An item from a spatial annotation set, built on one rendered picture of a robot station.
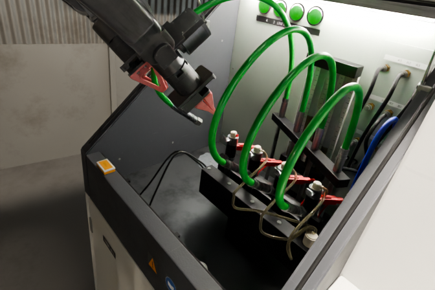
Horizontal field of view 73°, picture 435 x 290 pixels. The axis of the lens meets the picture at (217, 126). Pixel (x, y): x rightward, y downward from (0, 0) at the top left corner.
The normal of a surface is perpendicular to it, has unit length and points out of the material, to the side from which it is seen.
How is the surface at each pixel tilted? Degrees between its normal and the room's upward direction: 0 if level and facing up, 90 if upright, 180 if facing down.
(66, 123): 90
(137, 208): 0
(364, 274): 76
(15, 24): 90
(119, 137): 90
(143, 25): 104
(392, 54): 90
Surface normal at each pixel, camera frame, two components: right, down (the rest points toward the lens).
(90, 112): 0.54, 0.44
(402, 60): -0.73, 0.22
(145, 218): 0.12, -0.88
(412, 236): -0.69, 0.01
